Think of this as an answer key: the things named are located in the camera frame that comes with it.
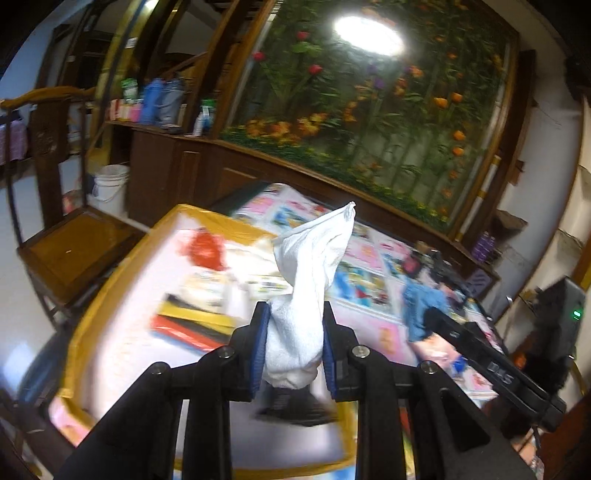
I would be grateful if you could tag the pink plastic cup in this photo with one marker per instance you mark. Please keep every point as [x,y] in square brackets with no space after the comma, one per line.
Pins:
[135,114]

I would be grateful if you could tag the blue thermos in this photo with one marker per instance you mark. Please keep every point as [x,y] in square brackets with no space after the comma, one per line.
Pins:
[151,104]

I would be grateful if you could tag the white rolled scroll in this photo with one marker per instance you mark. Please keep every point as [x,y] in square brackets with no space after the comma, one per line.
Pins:
[488,184]

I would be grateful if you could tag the wooden chair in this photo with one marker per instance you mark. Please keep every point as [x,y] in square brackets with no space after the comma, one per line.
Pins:
[78,249]

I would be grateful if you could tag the white cloth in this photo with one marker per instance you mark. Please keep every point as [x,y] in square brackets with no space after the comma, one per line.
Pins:
[304,300]

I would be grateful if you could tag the green white packet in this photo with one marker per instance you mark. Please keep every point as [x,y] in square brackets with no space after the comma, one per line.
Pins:
[129,90]

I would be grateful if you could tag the framed flower display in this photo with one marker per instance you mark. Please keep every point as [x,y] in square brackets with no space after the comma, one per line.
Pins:
[369,115]

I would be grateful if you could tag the yellow taped cardboard box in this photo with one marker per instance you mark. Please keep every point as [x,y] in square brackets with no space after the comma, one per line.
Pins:
[106,295]

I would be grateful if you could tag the table with pink cloth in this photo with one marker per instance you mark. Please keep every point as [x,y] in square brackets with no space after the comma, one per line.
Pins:
[14,141]

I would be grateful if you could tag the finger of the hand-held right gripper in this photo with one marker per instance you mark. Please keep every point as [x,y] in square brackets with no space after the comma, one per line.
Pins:
[455,334]

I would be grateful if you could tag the white bottle green cap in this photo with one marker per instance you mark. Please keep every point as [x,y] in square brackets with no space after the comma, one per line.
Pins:
[205,117]

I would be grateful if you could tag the small wall shelf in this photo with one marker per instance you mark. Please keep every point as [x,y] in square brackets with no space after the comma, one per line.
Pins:
[510,220]

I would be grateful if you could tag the blue towel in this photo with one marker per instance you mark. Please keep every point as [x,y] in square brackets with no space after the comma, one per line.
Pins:
[418,304]

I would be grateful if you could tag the black clamp tool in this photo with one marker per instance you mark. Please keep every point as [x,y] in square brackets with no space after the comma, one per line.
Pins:
[438,263]

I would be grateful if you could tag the purple bottle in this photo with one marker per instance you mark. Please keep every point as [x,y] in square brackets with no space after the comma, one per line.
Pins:
[480,247]
[490,249]

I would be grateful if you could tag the white bucket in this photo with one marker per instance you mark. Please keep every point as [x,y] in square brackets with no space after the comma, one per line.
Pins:
[108,189]

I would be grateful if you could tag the wooden cabinet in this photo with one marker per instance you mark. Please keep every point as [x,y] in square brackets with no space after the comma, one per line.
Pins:
[157,175]

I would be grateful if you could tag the black box with green light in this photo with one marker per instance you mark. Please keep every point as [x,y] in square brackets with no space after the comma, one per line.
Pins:
[561,318]

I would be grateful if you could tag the striped sponge pack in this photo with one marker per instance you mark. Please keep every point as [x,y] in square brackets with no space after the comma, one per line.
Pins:
[194,323]

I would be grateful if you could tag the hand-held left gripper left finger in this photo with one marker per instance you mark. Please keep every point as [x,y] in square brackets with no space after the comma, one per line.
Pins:
[261,350]

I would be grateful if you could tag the red plastic bag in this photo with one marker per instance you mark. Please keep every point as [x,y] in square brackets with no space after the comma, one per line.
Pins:
[203,249]

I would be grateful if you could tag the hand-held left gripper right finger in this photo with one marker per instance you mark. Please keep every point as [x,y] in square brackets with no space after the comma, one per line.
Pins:
[330,350]

